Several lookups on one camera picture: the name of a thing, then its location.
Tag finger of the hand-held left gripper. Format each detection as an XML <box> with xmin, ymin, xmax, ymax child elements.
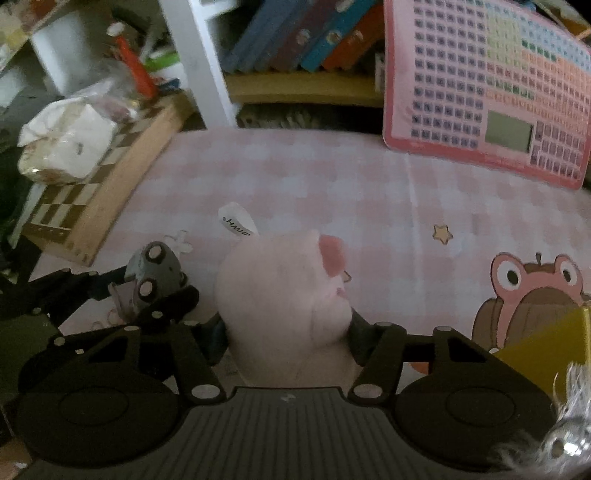
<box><xmin>55</xmin><ymin>320</ymin><xmax>228</xmax><ymax>400</ymax></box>
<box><xmin>348</xmin><ymin>310</ymin><xmax>498</xmax><ymax>403</ymax></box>

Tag grey toy camera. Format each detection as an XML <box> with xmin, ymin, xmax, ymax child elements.
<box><xmin>108</xmin><ymin>241</ymin><xmax>188</xmax><ymax>319</ymax></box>

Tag pink plush toy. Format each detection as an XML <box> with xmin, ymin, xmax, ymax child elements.
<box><xmin>215</xmin><ymin>202</ymin><xmax>354</xmax><ymax>388</ymax></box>

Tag yellow cardboard box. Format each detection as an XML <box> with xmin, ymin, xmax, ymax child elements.
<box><xmin>496</xmin><ymin>307</ymin><xmax>591</xmax><ymax>400</ymax></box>

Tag wooden chessboard box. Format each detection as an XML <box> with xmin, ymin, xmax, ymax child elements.
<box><xmin>21</xmin><ymin>99</ymin><xmax>195</xmax><ymax>267</ymax></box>

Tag pink checkered desk mat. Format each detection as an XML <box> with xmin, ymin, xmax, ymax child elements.
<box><xmin>32</xmin><ymin>128</ymin><xmax>591</xmax><ymax>388</ymax></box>

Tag pile of dark clothes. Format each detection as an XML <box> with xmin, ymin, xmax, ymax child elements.
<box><xmin>0</xmin><ymin>108</ymin><xmax>44</xmax><ymax>296</ymax></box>

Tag crumpled plastic bag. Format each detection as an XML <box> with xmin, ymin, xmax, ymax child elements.
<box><xmin>17</xmin><ymin>97</ymin><xmax>118</xmax><ymax>185</ymax></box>

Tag white bookshelf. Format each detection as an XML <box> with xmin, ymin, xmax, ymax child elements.
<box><xmin>0</xmin><ymin>0</ymin><xmax>386</xmax><ymax>132</ymax></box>

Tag pink periodic table board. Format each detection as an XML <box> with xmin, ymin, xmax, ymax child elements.
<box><xmin>382</xmin><ymin>0</ymin><xmax>591</xmax><ymax>191</ymax></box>

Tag green and white carton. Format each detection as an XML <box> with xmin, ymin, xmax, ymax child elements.
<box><xmin>143</xmin><ymin>50</ymin><xmax>182</xmax><ymax>75</ymax></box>

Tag row of blue books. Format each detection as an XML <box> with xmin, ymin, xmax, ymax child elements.
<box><xmin>222</xmin><ymin>0</ymin><xmax>386</xmax><ymax>75</ymax></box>

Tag silver fuzzy keychain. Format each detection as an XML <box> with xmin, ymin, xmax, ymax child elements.
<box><xmin>492</xmin><ymin>362</ymin><xmax>591</xmax><ymax>474</ymax></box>

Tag orange tool handle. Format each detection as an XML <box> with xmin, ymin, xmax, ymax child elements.
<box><xmin>107</xmin><ymin>23</ymin><xmax>158</xmax><ymax>100</ymax></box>

